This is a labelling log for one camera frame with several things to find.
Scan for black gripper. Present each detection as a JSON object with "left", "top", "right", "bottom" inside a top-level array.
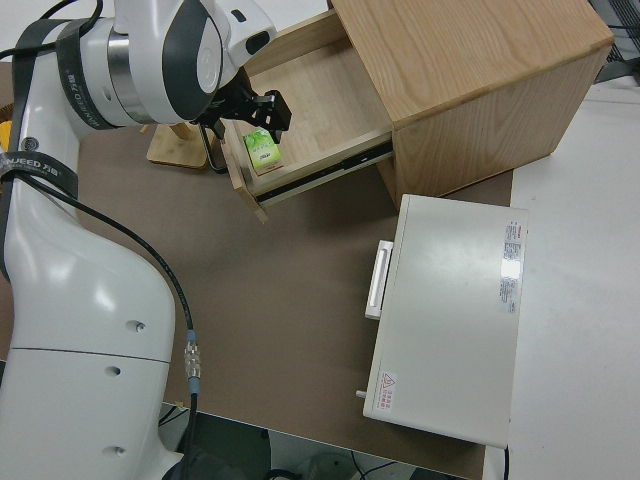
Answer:
[{"left": 198, "top": 69, "right": 294, "bottom": 147}]

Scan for wooden drawer with black handle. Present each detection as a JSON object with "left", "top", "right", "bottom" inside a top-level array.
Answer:
[{"left": 197, "top": 8, "right": 396, "bottom": 225}]

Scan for green carton box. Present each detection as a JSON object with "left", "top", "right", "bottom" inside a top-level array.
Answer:
[{"left": 243, "top": 127, "right": 282, "bottom": 177}]

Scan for wooden mug stand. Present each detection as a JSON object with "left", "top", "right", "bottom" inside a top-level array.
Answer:
[{"left": 139, "top": 122, "right": 220, "bottom": 172}]

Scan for brown table mat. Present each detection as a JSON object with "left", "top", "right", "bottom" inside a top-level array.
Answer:
[{"left": 0, "top": 62, "right": 516, "bottom": 480}]

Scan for long flat black band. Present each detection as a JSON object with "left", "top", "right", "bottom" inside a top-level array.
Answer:
[{"left": 0, "top": 18, "right": 96, "bottom": 281}]

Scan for wooden cabinet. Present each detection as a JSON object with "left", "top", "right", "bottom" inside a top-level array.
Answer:
[{"left": 327, "top": 0, "right": 615, "bottom": 200}]

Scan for white microwave oven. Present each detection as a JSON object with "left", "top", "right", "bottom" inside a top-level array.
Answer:
[{"left": 354, "top": 193, "right": 530, "bottom": 449}]

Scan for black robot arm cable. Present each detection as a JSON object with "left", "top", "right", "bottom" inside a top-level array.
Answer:
[{"left": 0, "top": 0, "right": 202, "bottom": 480}]

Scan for black velcro wrist strap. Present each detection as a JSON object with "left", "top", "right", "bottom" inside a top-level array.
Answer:
[{"left": 54, "top": 19, "right": 110, "bottom": 132}]

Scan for black velcro forearm strap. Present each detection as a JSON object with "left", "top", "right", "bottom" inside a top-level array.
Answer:
[{"left": 0, "top": 149, "right": 81, "bottom": 197}]

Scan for black floor cable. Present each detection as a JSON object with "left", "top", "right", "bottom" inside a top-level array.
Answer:
[{"left": 348, "top": 449, "right": 401, "bottom": 480}]

